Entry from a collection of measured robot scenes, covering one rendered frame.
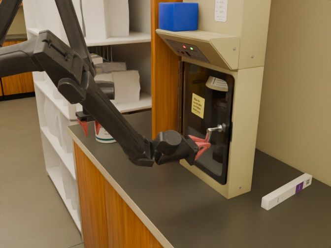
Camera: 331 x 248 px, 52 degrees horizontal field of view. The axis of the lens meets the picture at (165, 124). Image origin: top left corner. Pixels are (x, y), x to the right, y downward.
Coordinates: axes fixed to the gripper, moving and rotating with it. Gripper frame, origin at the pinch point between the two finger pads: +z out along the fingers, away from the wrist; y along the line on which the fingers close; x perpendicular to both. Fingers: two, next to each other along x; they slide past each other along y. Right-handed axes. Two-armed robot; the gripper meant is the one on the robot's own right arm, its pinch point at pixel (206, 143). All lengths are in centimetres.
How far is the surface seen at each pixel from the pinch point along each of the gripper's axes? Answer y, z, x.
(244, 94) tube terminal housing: -1.7, 9.0, -19.2
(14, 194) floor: 162, -51, 163
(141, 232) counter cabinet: -0.7, -21.4, 35.9
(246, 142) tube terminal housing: -6.4, 12.0, -2.2
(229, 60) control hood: 1.3, 1.5, -30.6
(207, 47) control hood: 5.7, -4.2, -33.3
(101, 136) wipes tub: 56, -16, 33
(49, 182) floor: 167, -20, 164
